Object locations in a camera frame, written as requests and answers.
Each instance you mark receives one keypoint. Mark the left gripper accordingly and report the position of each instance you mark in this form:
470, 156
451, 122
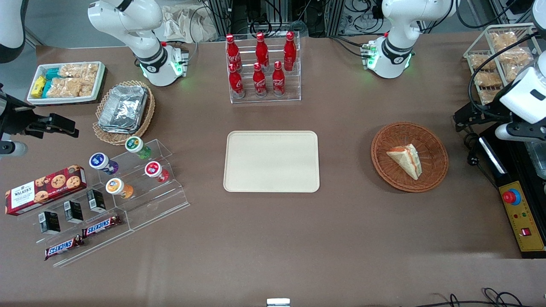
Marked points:
485, 112

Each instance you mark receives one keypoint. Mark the triangle sandwich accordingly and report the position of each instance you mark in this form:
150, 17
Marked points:
407, 160

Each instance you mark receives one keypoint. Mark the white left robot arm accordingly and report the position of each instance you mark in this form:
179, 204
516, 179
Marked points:
396, 47

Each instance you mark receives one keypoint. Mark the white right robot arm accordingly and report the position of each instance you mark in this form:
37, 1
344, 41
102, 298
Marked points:
128, 25

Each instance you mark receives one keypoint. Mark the brown round wicker basket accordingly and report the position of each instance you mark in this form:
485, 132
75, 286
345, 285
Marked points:
431, 140

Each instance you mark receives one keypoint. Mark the white rectangular snack tray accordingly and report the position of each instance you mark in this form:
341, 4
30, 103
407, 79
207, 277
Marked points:
100, 79

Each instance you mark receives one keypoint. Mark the light oval wicker basket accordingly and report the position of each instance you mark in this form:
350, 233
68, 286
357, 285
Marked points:
147, 117

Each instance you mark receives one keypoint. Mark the beige plastic tray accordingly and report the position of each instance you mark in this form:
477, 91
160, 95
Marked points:
271, 161

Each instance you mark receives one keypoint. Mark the clear bag of rice crackers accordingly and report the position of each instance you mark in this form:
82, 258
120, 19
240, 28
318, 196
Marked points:
503, 39
516, 55
488, 97
482, 61
514, 72
87, 87
79, 71
64, 87
487, 79

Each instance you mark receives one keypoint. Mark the yellow snack packet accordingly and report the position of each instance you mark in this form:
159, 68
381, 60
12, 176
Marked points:
38, 86

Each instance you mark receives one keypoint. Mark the teal snack packet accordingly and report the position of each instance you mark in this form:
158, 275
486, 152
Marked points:
47, 88
53, 73

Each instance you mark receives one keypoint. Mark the purple lid cup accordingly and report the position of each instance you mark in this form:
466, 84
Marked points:
100, 162

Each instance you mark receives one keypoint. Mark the black equipment base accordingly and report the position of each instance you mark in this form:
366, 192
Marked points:
516, 160

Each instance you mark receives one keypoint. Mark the red cookie box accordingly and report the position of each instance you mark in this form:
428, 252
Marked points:
42, 189

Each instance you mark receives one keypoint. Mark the stack of foil containers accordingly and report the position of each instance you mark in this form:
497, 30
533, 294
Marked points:
123, 108

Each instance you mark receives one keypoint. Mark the green lid cup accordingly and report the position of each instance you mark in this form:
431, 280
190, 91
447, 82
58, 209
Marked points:
135, 146

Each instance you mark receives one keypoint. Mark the red emergency stop button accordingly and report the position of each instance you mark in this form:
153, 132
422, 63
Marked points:
510, 196

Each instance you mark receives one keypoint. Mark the orange lid cup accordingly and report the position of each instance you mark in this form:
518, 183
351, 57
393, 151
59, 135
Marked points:
116, 186

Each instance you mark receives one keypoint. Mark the small black box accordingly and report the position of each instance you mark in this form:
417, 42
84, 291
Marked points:
50, 222
96, 201
74, 212

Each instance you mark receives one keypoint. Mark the red lid cup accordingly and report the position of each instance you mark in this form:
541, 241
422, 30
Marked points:
153, 169

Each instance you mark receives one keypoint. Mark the brown chocolate bar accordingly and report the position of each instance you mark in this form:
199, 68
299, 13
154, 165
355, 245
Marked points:
64, 247
101, 226

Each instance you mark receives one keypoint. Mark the yellow control box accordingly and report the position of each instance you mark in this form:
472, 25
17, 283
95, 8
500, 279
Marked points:
527, 217

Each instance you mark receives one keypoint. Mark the clear acrylic stepped stand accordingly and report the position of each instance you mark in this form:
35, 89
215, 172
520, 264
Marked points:
170, 196
106, 245

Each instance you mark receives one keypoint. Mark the white crumpled plastic bag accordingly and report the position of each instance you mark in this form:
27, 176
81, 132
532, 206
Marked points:
187, 23

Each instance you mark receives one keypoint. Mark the clear acrylic bottle rack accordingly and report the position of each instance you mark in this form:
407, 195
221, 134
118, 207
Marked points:
294, 87

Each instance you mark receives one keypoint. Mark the red cola bottle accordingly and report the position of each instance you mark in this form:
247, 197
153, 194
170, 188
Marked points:
236, 83
259, 83
278, 81
262, 49
232, 51
290, 51

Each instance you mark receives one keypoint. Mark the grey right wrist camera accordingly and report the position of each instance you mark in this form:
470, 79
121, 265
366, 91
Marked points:
13, 148

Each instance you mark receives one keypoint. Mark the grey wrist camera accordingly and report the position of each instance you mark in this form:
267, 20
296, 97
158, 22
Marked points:
13, 148
518, 132

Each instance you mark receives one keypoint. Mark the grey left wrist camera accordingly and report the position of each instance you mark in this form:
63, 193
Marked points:
518, 132

